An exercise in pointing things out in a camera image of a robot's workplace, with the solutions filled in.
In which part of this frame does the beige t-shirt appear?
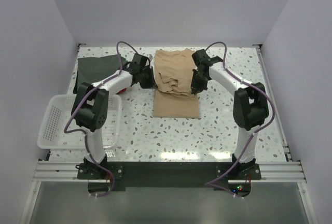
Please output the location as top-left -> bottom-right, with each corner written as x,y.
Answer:
153,48 -> 200,118

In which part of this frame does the aluminium frame rail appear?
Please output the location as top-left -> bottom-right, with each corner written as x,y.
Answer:
22,161 -> 309,223

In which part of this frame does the folded grey t-shirt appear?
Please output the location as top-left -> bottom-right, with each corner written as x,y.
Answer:
73,54 -> 120,94

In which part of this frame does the folded green t-shirt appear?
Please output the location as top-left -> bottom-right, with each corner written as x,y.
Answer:
121,57 -> 128,63

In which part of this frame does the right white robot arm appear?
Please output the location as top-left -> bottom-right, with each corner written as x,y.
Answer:
191,49 -> 271,185

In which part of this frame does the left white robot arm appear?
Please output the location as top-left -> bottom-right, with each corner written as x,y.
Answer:
64,53 -> 155,183

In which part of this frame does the white plastic basket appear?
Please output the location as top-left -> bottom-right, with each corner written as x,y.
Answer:
37,94 -> 122,150

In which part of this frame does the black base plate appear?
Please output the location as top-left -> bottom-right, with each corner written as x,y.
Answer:
75,160 -> 261,196

